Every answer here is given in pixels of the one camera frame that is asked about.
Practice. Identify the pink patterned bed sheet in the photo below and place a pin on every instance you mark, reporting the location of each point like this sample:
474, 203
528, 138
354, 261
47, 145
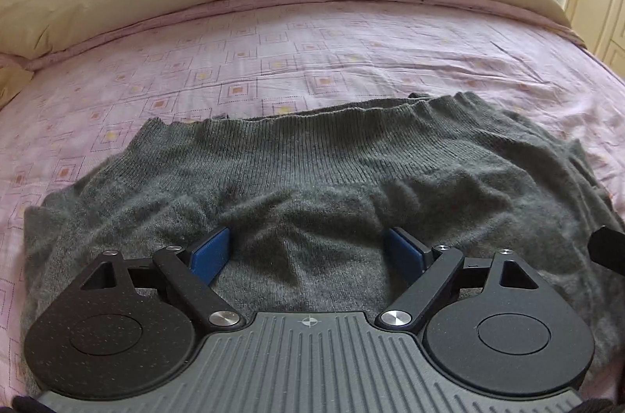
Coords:
251, 58

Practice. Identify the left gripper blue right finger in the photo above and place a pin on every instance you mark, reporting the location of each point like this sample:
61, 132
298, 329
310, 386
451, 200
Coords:
431, 275

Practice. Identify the beige pillow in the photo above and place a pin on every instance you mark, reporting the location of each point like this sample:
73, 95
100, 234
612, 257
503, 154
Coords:
13, 79

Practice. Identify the grey argyle knit sweater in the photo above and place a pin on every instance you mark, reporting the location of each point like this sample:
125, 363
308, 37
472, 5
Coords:
308, 198

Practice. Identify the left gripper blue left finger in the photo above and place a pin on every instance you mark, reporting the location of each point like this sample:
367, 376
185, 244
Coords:
189, 273

